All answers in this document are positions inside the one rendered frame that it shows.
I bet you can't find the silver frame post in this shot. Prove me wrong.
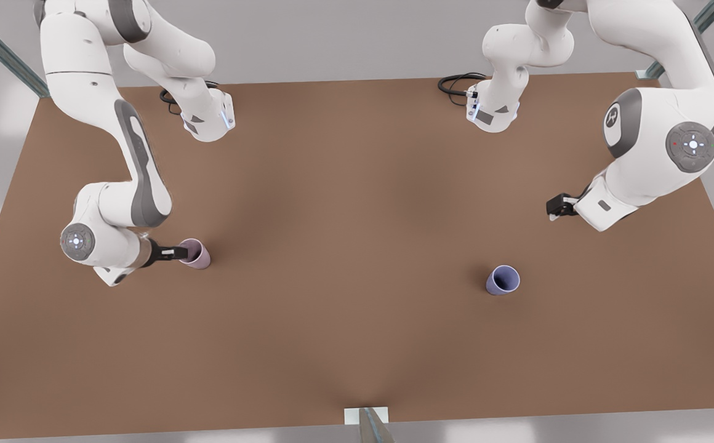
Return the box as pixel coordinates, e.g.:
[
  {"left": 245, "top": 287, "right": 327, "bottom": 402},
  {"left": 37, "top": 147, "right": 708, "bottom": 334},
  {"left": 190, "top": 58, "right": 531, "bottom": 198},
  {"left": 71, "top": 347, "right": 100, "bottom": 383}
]
[
  {"left": 344, "top": 407, "right": 395, "bottom": 443},
  {"left": 0, "top": 6, "right": 50, "bottom": 98},
  {"left": 636, "top": 0, "right": 714, "bottom": 80}
]

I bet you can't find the purple cup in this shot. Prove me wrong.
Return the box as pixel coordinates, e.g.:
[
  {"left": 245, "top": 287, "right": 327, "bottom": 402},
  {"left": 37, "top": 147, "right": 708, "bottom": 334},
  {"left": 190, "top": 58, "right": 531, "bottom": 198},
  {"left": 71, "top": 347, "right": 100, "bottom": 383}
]
[{"left": 486, "top": 265, "right": 521, "bottom": 297}]

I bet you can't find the black cable loop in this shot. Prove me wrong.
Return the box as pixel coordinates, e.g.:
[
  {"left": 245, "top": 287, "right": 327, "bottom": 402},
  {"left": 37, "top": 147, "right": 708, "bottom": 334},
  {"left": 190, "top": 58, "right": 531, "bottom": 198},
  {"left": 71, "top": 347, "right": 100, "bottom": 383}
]
[
  {"left": 438, "top": 73, "right": 489, "bottom": 106},
  {"left": 159, "top": 81, "right": 220, "bottom": 116}
]

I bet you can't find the pink cup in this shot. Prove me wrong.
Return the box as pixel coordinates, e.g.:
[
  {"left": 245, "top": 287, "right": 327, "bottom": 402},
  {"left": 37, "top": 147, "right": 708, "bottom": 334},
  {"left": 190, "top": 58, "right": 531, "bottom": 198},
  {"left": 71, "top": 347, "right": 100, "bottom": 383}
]
[{"left": 178, "top": 238, "right": 211, "bottom": 270}]

